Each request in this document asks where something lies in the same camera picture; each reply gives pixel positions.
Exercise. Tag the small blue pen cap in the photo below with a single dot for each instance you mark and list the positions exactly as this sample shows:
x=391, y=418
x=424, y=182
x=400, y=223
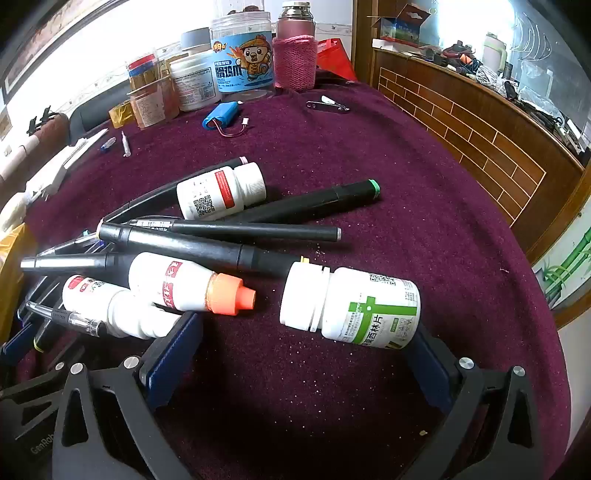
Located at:
x=107, y=144

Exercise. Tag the clear plastic pen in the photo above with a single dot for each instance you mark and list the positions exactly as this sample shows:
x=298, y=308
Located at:
x=69, y=244

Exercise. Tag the thin black pen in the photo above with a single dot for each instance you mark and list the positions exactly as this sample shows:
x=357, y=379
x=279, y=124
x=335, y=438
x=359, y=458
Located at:
x=277, y=230

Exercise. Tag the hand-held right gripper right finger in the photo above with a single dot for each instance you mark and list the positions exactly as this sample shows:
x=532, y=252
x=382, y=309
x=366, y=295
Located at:
x=430, y=365

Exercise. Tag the open cardboard box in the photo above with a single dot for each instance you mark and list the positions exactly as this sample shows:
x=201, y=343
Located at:
x=401, y=25

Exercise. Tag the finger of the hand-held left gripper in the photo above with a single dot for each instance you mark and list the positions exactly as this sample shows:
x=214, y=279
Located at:
x=18, y=341

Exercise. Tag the white cup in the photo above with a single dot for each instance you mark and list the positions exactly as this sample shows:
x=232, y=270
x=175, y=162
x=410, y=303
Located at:
x=495, y=50

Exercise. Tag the black marker pale blue cap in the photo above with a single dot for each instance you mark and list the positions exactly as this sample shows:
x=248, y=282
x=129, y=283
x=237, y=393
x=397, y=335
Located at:
x=69, y=264

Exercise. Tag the metal nail clipper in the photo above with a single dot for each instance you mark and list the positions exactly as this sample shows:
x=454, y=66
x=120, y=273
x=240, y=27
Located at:
x=330, y=105

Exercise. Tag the white bottle green label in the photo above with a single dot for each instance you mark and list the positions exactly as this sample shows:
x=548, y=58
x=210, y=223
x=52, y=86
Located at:
x=369, y=309

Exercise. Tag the black marker pink cap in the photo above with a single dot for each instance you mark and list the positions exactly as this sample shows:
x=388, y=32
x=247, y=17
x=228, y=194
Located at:
x=152, y=196

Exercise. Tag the black marker green cap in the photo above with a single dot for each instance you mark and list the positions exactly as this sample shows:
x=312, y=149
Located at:
x=323, y=198

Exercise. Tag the small clear tube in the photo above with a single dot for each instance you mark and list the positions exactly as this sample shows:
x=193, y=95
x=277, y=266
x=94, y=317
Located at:
x=125, y=145

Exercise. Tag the bamboo print panel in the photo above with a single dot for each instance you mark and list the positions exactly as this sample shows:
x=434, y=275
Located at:
x=565, y=267

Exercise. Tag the pink flask with knit sleeve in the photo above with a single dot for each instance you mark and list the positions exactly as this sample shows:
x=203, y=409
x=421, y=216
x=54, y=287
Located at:
x=295, y=60

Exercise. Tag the red bag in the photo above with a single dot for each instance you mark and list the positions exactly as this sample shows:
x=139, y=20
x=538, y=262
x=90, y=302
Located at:
x=334, y=60

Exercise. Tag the clear ballpoint pen black grip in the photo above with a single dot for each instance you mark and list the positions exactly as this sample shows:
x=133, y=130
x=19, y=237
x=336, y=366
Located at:
x=69, y=318

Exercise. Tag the white plastic power strip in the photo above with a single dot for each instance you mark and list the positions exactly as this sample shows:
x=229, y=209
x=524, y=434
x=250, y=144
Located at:
x=60, y=170

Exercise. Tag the grey chair back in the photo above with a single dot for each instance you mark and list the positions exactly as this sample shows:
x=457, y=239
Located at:
x=97, y=108

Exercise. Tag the white pill bottle red stripe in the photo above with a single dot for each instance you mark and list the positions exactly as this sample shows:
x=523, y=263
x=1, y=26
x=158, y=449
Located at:
x=217, y=194

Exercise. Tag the wooden counter brick pattern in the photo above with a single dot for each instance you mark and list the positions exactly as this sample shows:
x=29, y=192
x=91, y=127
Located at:
x=485, y=138

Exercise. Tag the white bottle orange cap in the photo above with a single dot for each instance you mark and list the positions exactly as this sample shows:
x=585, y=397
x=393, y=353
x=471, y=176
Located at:
x=175, y=286

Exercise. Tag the white plastic jar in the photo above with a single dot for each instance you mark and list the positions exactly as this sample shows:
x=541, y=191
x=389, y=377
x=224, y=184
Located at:
x=194, y=83

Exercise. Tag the yellow sachet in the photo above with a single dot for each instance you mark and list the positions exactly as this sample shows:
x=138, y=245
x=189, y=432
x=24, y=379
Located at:
x=167, y=71

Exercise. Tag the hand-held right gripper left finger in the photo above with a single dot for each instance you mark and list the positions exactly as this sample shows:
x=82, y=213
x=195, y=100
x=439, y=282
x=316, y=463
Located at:
x=173, y=360

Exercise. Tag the jar with red blue lid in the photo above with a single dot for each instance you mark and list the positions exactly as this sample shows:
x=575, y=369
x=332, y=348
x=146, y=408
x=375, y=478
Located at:
x=143, y=71

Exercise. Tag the clear plastic cup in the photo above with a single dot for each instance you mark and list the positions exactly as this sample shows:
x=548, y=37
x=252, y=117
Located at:
x=154, y=104

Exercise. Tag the maroon tablecloth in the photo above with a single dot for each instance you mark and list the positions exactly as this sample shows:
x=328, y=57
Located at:
x=369, y=147

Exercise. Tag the small white bottle red label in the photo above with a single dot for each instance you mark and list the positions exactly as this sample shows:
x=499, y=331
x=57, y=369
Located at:
x=120, y=309

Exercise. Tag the white cloth lump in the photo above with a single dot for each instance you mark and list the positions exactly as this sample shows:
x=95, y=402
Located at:
x=11, y=212

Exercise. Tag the thick black marker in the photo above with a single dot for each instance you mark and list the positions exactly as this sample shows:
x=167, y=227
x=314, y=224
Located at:
x=184, y=247

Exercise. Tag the brown bolster roll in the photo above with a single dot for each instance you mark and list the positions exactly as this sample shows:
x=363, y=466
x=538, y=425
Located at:
x=32, y=147

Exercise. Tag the clear jar blue cartoon label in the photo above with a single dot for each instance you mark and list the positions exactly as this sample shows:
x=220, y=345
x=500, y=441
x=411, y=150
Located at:
x=242, y=60

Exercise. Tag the yellow cardboard box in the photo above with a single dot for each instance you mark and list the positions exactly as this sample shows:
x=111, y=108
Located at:
x=14, y=277

